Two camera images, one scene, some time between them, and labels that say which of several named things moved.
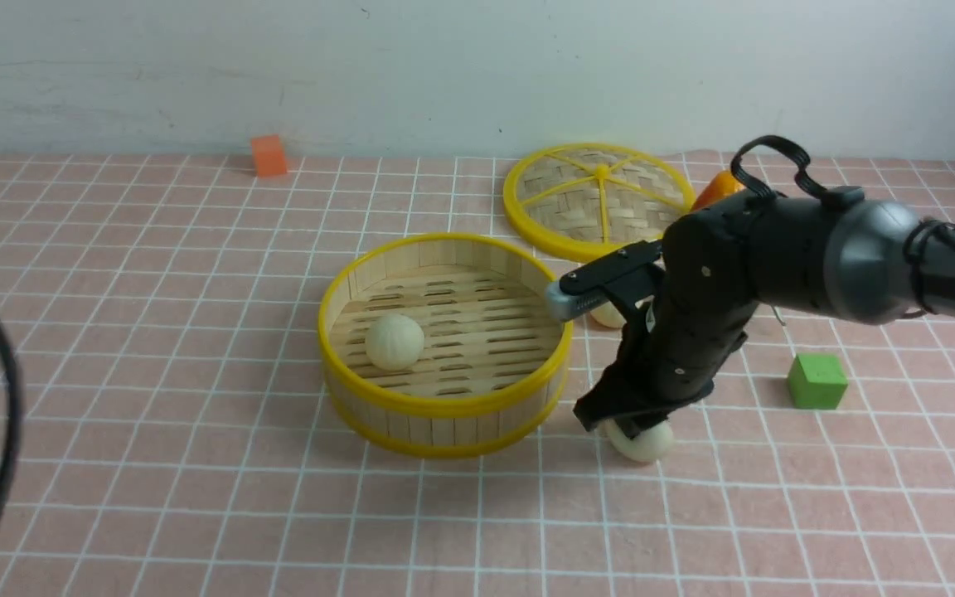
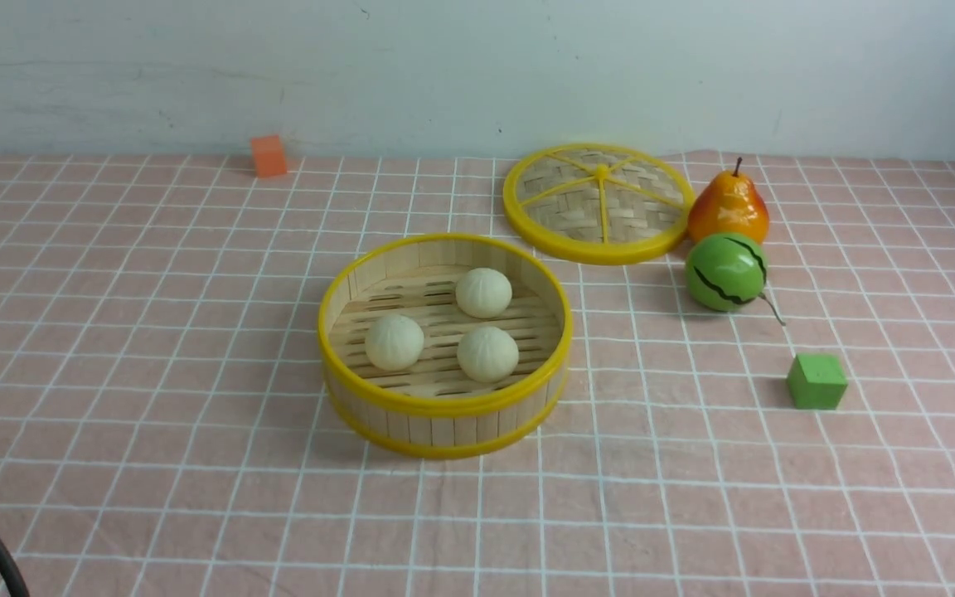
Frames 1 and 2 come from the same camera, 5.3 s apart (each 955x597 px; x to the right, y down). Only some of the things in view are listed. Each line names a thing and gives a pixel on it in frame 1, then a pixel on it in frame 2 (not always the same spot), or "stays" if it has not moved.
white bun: (395, 342) stays
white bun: (649, 445) to (487, 354)
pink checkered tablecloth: (176, 435) stays
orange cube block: (269, 156) stays
